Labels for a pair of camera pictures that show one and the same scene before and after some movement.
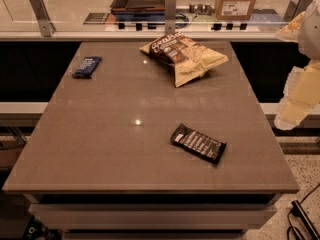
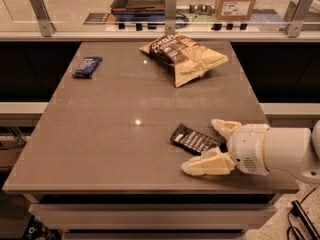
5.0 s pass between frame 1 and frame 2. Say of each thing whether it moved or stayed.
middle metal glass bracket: stayed
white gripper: moved
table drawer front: stayed
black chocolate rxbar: stayed
